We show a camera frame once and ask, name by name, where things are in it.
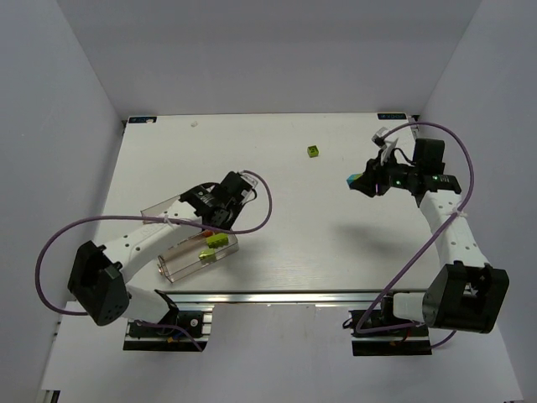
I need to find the green and teal lego stack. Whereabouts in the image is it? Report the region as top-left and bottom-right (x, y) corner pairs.
(347, 173), (362, 189)

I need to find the lime green lego plate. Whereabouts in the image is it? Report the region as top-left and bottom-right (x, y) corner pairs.
(206, 233), (229, 249)

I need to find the lime green curved lego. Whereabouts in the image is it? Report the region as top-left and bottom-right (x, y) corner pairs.
(198, 248), (217, 264)

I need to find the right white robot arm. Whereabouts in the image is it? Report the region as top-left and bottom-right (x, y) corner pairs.
(347, 139), (509, 333)

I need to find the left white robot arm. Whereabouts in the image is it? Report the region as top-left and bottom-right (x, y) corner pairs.
(68, 171), (258, 327)

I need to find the clear three-compartment container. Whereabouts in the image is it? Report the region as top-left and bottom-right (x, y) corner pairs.
(141, 196), (239, 283)

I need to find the small green lego cube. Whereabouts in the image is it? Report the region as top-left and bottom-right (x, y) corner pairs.
(307, 145), (319, 158)

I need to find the right blue table label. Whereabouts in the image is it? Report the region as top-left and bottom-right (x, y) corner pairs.
(377, 113), (407, 120)

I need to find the blue table label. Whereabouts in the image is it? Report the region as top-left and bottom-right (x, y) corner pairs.
(128, 116), (157, 124)
(377, 113), (407, 120)

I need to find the left blue table label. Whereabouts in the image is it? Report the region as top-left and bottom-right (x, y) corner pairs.
(128, 116), (157, 124)

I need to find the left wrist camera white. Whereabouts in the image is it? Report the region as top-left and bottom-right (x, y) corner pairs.
(238, 170), (258, 192)

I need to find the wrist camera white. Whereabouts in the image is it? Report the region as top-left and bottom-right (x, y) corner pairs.
(238, 170), (258, 192)
(372, 127), (399, 165)

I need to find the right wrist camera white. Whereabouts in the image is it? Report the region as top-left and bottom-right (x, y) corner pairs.
(372, 127), (399, 165)

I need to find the aluminium table rail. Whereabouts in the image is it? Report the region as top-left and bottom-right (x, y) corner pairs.
(165, 290), (379, 304)

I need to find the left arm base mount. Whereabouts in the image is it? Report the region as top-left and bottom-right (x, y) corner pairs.
(123, 291), (211, 353)

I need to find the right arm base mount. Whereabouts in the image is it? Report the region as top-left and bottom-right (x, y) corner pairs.
(342, 297), (432, 357)

